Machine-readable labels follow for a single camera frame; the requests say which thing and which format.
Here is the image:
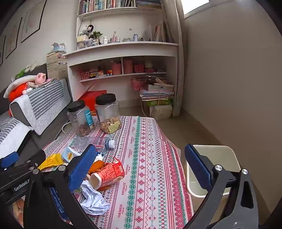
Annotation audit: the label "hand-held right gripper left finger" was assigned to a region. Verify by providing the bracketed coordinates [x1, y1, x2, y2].
[23, 144, 97, 229]

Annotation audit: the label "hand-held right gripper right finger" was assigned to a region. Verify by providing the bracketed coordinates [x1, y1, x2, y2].
[185, 144, 259, 229]

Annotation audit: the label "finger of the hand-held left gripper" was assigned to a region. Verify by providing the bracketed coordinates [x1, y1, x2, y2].
[0, 151, 20, 169]
[19, 150, 46, 169]

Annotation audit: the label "yellow snack wrapper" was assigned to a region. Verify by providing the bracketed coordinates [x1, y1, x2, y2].
[37, 153, 70, 171]

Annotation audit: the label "white plastic bin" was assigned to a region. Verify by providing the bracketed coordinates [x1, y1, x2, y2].
[186, 145, 241, 199]

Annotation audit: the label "red paper cup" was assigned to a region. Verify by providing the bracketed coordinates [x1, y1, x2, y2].
[90, 157, 125, 190]

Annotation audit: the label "white paper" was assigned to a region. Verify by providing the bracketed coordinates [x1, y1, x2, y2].
[80, 180, 111, 215]

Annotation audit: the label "orange wrapper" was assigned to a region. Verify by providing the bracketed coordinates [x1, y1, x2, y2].
[89, 160, 106, 174]

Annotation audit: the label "blue and white carton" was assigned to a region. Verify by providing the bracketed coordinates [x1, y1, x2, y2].
[61, 146, 82, 163]

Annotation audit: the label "grey striped seat cover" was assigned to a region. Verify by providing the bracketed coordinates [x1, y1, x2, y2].
[0, 118, 33, 159]

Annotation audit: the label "clear plastic water bottle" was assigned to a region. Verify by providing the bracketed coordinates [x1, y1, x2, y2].
[70, 136, 116, 152]

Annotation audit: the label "dark blue packet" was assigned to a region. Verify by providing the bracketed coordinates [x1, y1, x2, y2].
[50, 187, 71, 223]

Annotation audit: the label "clear jar with blue label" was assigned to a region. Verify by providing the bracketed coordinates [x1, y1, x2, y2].
[67, 100, 95, 137]

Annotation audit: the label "grey sofa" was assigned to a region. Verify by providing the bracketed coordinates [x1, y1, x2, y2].
[0, 64, 73, 159]

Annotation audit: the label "grey striped sofa cover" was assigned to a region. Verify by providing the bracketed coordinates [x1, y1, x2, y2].
[10, 79, 72, 135]

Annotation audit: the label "patterned red green tablecloth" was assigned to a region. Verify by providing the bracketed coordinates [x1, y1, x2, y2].
[42, 116, 194, 229]

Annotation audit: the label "clear jar with green label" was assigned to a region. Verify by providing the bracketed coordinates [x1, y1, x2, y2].
[95, 93, 122, 134]

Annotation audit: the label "white plastic bag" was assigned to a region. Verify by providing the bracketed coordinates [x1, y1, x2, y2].
[150, 105, 173, 120]

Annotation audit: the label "red cushion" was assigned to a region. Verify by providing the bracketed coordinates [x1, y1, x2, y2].
[9, 82, 30, 102]

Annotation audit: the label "red gift bag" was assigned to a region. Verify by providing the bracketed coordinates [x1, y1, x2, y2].
[78, 90, 108, 116]

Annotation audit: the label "green cardboard box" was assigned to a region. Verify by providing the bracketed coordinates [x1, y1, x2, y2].
[146, 98, 173, 107]

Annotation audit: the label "white pillow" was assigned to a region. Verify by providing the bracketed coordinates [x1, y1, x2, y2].
[3, 75, 37, 98]

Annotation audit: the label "pink plush pig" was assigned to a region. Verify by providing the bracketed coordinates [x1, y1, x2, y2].
[35, 73, 47, 84]

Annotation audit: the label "stack of boxes and bags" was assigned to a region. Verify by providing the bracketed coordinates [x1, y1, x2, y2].
[140, 76, 174, 101]

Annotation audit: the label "green and white plush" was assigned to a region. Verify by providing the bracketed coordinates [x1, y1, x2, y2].
[15, 62, 39, 78]

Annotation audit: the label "stack of books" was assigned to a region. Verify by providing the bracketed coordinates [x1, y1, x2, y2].
[46, 51, 68, 81]

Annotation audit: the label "short pink pot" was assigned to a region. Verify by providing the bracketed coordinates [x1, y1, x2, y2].
[111, 63, 122, 75]

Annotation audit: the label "tall pink pot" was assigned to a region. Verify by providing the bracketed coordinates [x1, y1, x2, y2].
[123, 59, 134, 74]

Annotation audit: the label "blue tissue box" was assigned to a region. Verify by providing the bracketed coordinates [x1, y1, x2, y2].
[50, 43, 66, 53]

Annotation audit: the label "clear storage box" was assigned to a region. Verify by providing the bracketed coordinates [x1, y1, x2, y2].
[77, 35, 99, 49]

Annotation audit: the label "white shelf unit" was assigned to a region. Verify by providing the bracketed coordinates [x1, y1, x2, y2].
[64, 0, 179, 108]

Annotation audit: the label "leaning books and folders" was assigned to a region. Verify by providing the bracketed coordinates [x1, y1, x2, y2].
[143, 21, 174, 43]

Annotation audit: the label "window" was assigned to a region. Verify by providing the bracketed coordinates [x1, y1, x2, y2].
[183, 0, 210, 18]

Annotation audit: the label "row of shelf books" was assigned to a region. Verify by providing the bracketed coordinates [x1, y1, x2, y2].
[78, 0, 162, 14]

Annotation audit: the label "white cable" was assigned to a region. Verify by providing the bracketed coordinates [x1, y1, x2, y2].
[141, 97, 150, 117]

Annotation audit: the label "narrow framed wall picture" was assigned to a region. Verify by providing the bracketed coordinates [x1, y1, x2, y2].
[0, 35, 6, 66]

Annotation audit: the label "medium framed wall picture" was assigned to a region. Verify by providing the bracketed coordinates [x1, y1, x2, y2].
[5, 18, 22, 59]

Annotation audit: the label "large framed wall picture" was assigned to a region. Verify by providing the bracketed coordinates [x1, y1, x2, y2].
[21, 0, 47, 43]

